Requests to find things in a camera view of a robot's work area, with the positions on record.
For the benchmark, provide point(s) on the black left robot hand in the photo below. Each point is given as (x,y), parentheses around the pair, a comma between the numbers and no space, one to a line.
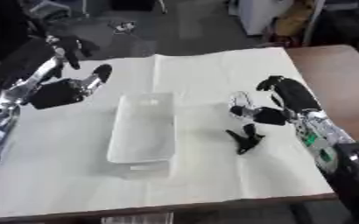
(57,94)

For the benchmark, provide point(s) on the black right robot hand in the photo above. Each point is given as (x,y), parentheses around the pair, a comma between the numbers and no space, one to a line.
(295,94)

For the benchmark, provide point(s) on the clear round plastic object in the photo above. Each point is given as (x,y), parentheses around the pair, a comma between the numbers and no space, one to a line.
(241,99)

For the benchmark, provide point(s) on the clear plastic box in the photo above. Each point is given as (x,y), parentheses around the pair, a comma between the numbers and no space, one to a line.
(143,128)

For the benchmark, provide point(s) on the black clip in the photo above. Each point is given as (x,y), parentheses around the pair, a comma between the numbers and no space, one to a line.
(246,141)

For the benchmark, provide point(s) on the yellow bag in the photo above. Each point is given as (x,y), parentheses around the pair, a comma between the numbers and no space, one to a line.
(295,16)

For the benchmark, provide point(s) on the grey bag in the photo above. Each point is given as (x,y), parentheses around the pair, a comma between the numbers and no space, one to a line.
(50,10)

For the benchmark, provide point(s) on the white cabinet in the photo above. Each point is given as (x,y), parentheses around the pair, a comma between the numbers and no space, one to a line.
(261,14)

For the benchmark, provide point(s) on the small black white floor object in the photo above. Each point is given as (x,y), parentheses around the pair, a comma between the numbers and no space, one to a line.
(124,26)

